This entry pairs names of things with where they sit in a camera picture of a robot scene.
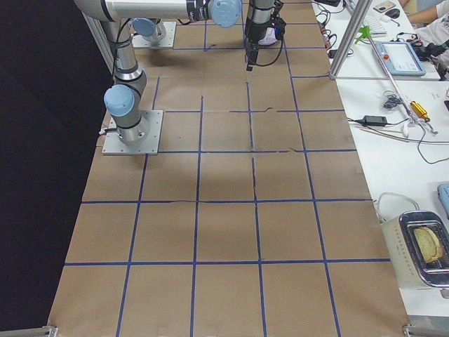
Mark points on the lilac plate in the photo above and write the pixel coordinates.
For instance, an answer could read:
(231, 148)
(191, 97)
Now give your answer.
(269, 38)

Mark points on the black computer mouse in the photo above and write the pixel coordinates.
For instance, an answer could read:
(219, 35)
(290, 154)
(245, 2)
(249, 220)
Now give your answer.
(393, 13)

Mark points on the black power adapter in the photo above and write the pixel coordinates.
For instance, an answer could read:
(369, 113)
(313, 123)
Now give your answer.
(369, 120)

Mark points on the blue teach pendant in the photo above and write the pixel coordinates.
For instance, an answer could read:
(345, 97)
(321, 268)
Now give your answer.
(400, 58)

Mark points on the brown paper table cover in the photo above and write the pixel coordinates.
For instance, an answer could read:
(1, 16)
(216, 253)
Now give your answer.
(254, 219)

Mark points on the yellow tool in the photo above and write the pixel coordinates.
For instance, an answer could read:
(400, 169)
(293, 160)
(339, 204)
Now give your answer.
(419, 111)

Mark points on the toast slice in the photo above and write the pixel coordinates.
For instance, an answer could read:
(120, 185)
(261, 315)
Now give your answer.
(429, 244)

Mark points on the aluminium frame post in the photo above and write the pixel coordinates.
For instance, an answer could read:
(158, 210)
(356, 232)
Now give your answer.
(355, 23)

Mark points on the green-handled reacher stick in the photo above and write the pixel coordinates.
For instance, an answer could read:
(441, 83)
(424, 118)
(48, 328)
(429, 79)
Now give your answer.
(413, 120)

